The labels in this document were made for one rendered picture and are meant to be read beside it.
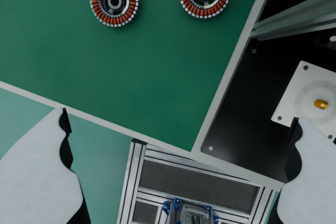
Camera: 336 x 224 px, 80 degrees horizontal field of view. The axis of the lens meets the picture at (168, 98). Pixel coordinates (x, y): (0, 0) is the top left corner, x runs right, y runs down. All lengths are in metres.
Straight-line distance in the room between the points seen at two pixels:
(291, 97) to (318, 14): 0.29
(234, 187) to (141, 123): 0.88
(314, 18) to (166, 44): 0.32
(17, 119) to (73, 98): 1.21
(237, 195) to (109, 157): 0.87
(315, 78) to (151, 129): 0.41
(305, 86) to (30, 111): 1.59
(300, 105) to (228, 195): 0.89
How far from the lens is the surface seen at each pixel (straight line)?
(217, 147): 0.55
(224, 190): 1.33
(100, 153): 1.55
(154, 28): 0.52
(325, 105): 0.55
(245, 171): 0.62
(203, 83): 0.52
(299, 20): 0.32
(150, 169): 1.26
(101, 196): 1.74
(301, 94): 0.55
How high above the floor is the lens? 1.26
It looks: 77 degrees down
